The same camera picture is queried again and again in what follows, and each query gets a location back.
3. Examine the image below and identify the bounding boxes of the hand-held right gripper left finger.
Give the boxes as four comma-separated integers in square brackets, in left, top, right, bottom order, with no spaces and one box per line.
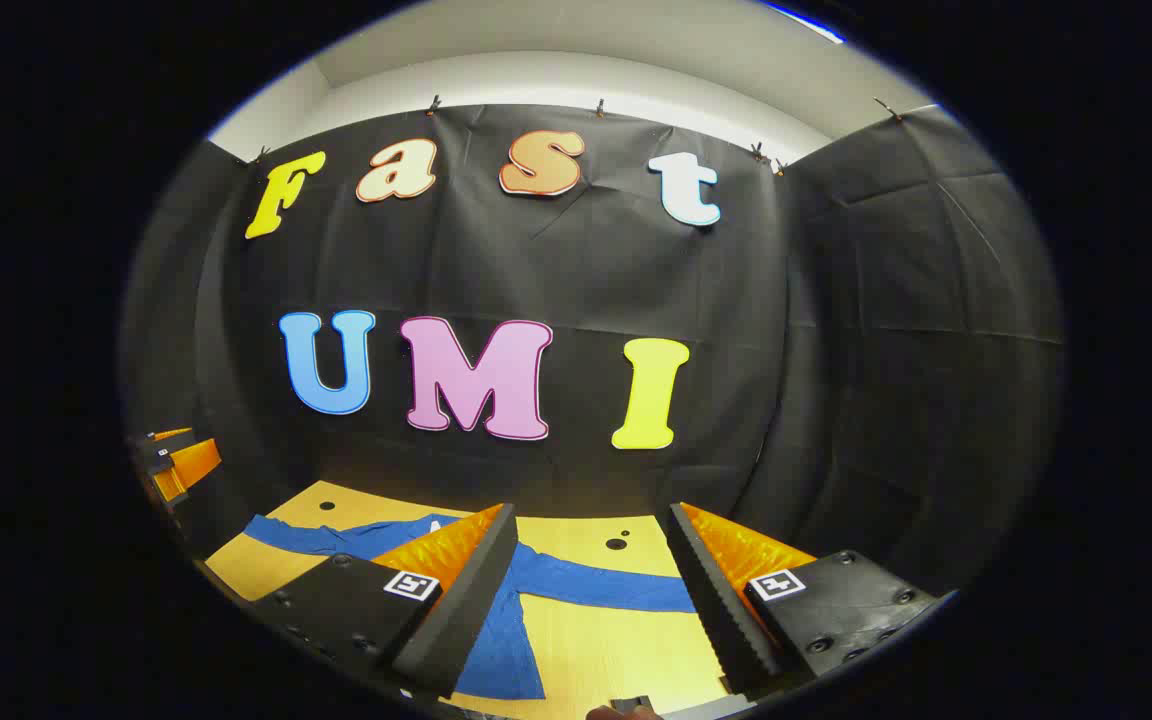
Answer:
[254,502,520,699]

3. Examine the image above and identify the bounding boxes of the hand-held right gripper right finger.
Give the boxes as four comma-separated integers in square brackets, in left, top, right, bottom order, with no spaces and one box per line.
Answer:
[664,502,939,699]

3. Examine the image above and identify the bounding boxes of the blue button shirt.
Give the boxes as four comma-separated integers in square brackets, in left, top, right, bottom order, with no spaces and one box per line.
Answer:
[242,513,697,701]

